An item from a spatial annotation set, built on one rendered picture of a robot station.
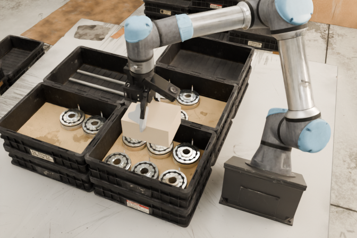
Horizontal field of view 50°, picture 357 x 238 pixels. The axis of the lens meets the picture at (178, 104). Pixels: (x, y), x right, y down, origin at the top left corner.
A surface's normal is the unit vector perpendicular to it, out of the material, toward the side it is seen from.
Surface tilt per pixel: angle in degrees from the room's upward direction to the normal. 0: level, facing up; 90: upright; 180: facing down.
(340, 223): 0
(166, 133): 90
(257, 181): 90
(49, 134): 0
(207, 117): 0
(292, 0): 50
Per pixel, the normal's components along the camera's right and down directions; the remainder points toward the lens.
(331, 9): -0.30, 0.39
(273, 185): -0.34, 0.63
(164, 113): 0.00, -0.74
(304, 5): 0.34, -0.02
